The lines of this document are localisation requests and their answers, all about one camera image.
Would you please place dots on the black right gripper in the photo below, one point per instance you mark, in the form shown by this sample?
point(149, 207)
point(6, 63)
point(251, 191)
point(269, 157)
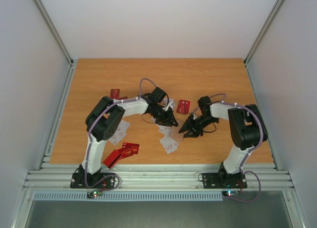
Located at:
point(195, 125)

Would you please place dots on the white card pile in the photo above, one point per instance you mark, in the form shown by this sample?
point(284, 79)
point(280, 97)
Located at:
point(169, 144)

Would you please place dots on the red VIP card left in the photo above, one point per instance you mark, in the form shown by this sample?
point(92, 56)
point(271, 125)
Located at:
point(115, 94)

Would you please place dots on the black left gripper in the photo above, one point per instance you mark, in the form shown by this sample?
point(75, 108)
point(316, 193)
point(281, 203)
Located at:
point(168, 118)

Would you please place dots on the red VIP card far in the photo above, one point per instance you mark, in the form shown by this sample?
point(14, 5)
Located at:
point(183, 106)

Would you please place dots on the red VIP card pair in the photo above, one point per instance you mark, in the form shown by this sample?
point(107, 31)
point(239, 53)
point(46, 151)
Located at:
point(129, 149)

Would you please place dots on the pink leather card holder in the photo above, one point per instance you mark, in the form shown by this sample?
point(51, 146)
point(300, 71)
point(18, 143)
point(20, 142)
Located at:
point(176, 136)

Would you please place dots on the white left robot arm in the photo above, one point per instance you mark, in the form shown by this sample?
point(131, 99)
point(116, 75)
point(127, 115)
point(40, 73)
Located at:
point(105, 118)

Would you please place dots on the white card under arm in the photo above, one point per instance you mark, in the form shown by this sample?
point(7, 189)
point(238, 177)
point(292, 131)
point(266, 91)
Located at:
point(120, 132)

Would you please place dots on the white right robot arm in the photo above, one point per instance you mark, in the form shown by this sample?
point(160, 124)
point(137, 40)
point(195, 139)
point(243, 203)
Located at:
point(247, 130)

